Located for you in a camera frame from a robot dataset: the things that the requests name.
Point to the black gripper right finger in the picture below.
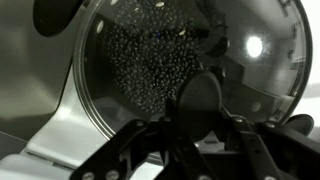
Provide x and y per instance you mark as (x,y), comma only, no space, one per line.
(283,153)

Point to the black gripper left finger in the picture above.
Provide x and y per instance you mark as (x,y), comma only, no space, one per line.
(133,153)

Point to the round glass lid black knob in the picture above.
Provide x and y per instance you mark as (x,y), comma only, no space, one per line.
(266,73)

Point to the white electric stove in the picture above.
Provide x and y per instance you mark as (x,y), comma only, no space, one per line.
(66,133)

